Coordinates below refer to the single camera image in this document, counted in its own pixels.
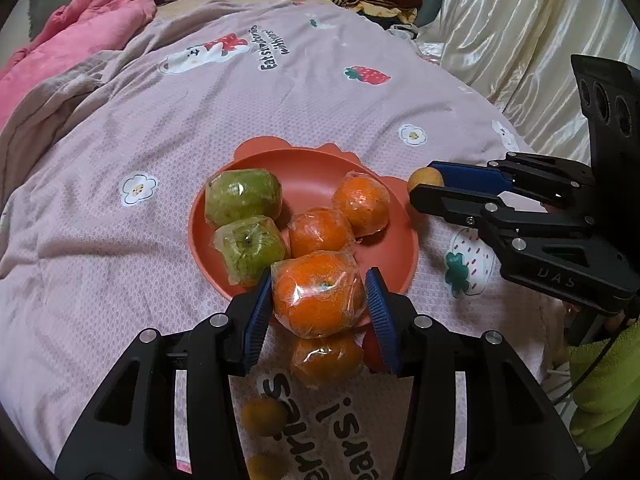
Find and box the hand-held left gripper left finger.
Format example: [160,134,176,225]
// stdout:
[55,269,273,480]

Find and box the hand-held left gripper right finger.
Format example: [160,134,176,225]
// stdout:
[364,267,586,480]

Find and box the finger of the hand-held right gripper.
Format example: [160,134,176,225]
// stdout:
[427,152,596,196]
[410,185,596,256]

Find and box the red tomato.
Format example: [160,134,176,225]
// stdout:
[361,332,388,373]

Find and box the brown longan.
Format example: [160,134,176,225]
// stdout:
[246,452,288,480]
[406,167,445,195]
[241,396,290,437]

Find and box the plastic-wrapped orange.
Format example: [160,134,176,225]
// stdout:
[290,332,365,388]
[270,251,367,339]
[331,171,391,238]
[287,207,357,259]

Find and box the plastic-wrapped green apple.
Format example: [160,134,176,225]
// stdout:
[212,216,291,288]
[205,170,283,228]

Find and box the orange plastic plate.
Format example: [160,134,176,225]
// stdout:
[188,136,420,311]

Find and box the cream satin curtain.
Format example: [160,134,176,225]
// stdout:
[415,0,640,166]

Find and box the pink strawberry printed quilt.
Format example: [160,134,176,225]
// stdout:
[0,0,591,480]

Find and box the pink fleece blanket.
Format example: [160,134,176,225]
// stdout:
[0,0,158,131]

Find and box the white cable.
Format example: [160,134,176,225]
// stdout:
[547,365,573,406]

